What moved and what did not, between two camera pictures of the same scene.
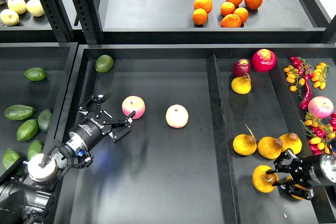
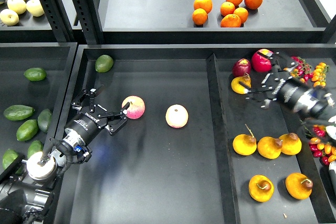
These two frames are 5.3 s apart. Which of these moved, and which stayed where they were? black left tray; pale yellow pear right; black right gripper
Moved: black right gripper
Stayed: pale yellow pear right; black left tray
